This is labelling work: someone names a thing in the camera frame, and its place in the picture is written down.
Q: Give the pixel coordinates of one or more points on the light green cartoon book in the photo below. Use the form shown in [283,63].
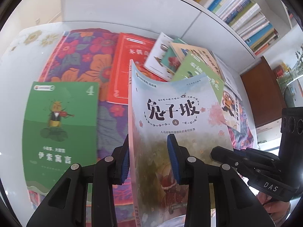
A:
[196,69]

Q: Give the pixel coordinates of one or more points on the beige illustrated book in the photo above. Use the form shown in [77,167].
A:
[182,47]

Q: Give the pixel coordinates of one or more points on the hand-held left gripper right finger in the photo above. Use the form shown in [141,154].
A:
[174,160]

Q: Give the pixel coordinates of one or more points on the person's right hand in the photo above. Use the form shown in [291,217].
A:
[272,204]

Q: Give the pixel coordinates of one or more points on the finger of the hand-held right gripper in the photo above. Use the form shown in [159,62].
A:
[222,155]
[255,151]

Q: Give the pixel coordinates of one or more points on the white comic cover book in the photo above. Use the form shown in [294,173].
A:
[229,108]

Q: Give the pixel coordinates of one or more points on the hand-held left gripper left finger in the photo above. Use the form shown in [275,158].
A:
[125,163]

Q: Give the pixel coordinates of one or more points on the brown wooden cabinet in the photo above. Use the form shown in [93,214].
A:
[260,92]

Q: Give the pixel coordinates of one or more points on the green violin cricket book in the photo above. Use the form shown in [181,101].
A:
[59,127]

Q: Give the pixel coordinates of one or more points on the white picture book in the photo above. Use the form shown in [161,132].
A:
[156,56]

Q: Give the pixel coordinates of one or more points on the green leafy plant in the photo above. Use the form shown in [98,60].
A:
[298,56]

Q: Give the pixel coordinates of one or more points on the white bookshelf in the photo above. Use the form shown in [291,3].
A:
[142,9]

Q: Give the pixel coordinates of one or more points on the row of colourful shelved books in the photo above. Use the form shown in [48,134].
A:
[248,16]

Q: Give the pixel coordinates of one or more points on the teal red flower book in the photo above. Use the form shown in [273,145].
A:
[171,60]

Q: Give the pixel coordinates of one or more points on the tan cartoon cover book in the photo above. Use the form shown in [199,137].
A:
[208,59]

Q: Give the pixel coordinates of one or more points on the blossom meadow cover book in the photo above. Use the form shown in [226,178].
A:
[170,113]

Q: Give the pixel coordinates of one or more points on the floral quilted blanket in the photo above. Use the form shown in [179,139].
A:
[78,59]

